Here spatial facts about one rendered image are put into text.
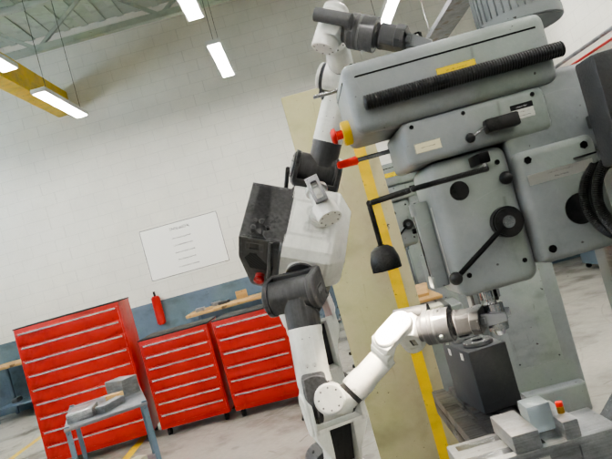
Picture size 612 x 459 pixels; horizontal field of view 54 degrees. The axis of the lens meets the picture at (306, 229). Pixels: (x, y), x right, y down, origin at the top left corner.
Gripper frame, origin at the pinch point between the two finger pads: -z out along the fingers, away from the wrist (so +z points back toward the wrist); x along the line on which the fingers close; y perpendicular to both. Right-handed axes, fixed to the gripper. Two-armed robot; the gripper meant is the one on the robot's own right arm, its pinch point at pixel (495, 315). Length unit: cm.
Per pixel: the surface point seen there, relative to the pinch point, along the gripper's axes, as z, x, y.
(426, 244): 10.2, -6.8, -21.2
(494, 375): 10.1, 28.7, 22.9
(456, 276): 3.1, -16.6, -13.5
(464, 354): 17.0, 28.8, 15.6
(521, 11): -23, 1, -68
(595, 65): -33, -25, -47
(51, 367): 479, 275, 30
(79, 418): 281, 119, 42
